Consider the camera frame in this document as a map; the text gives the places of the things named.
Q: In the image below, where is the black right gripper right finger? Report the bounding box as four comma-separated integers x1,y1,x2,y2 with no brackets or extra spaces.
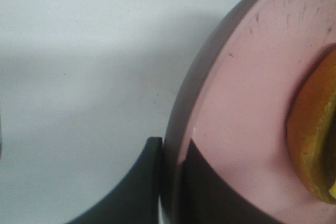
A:
180,142,273,223

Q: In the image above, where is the pink round plate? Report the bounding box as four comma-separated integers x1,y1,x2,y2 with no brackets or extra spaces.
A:
161,0,335,223

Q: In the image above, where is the toy burger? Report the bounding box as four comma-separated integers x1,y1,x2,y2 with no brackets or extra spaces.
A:
287,50,335,204

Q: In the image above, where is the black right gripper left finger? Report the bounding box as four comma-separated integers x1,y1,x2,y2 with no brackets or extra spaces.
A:
69,137,162,224

